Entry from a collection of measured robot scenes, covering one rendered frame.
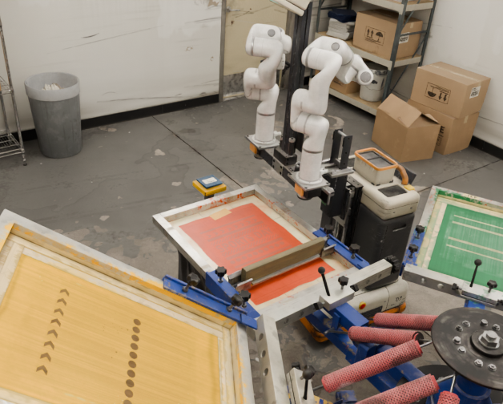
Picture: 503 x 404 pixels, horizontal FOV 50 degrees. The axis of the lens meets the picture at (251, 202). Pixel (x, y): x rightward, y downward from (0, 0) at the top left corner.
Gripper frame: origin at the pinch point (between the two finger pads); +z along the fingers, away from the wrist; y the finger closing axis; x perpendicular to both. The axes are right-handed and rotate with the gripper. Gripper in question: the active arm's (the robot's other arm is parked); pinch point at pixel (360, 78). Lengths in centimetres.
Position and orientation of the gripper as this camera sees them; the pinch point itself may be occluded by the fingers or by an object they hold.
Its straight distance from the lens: 294.8
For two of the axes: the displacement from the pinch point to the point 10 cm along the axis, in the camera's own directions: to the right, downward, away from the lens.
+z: 1.1, -2.1, 9.7
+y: 9.5, 3.2, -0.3
